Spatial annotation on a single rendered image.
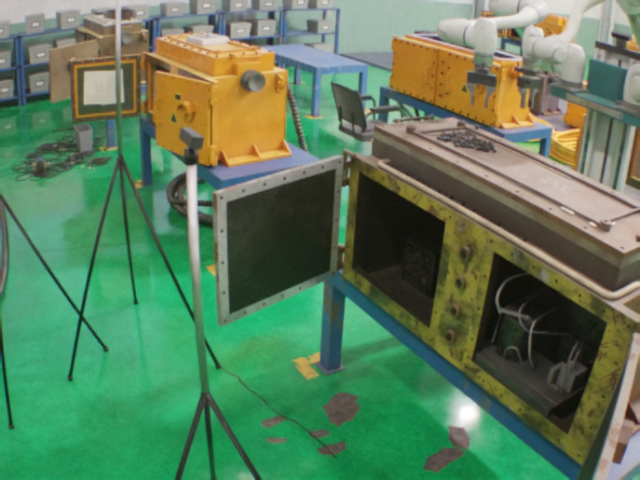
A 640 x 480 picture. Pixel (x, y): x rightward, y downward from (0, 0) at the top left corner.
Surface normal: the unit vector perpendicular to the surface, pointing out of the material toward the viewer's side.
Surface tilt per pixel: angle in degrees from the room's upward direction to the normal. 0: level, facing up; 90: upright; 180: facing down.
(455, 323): 90
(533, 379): 0
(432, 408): 0
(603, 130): 90
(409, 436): 0
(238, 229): 90
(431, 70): 90
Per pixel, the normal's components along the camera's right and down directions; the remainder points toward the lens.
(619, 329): -0.84, 0.19
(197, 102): -0.67, 0.29
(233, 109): 0.56, 0.39
